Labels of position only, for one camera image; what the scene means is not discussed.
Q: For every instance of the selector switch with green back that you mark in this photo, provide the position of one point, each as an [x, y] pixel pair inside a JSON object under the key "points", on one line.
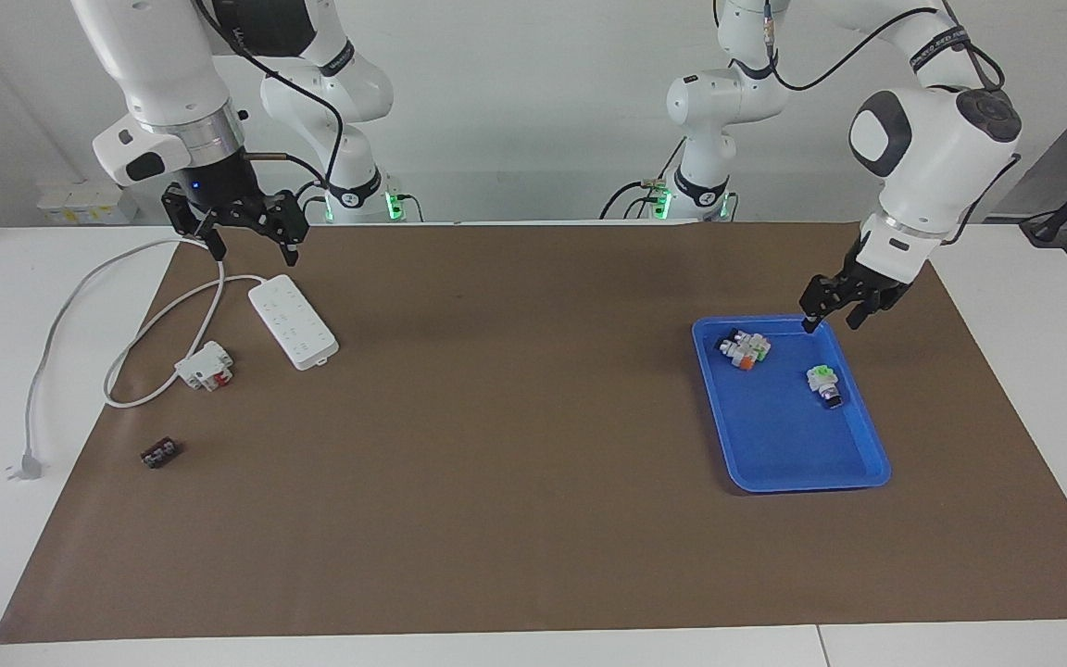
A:
{"points": [[825, 382]]}

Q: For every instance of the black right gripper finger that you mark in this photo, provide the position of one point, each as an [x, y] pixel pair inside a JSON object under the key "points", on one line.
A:
{"points": [[183, 213], [291, 222]]}

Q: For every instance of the white red circuit breaker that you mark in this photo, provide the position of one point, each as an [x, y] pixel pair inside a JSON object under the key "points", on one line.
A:
{"points": [[203, 366]]}

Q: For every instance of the brown paper table mat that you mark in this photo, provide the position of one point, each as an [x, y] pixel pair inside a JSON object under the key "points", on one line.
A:
{"points": [[533, 482]]}

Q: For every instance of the selector switch with red terminals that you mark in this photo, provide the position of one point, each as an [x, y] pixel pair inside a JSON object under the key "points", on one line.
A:
{"points": [[739, 354]]}

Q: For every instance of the white cardboard box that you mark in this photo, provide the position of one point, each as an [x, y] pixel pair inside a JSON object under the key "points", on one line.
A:
{"points": [[89, 202]]}

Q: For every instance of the blue plastic tray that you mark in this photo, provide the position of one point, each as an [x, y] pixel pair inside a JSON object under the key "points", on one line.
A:
{"points": [[788, 435]]}

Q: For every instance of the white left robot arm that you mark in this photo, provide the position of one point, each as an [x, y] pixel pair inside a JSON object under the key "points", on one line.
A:
{"points": [[941, 148]]}

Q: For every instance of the green push button switch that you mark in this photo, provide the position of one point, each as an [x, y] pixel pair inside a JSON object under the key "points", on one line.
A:
{"points": [[759, 345]]}

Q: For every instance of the small black terminal block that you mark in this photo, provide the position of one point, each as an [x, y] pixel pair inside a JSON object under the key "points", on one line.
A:
{"points": [[160, 453]]}

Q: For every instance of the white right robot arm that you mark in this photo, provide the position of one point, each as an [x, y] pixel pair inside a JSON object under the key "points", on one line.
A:
{"points": [[163, 65]]}

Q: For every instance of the white power strip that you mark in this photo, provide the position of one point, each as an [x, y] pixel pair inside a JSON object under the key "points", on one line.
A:
{"points": [[293, 320]]}

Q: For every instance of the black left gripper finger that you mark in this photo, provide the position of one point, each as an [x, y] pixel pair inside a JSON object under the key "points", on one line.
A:
{"points": [[825, 298], [876, 301]]}

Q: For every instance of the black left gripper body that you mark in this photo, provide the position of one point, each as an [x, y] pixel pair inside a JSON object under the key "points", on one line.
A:
{"points": [[874, 269]]}

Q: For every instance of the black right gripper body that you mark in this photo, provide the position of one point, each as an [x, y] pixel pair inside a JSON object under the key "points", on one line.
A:
{"points": [[219, 190]]}

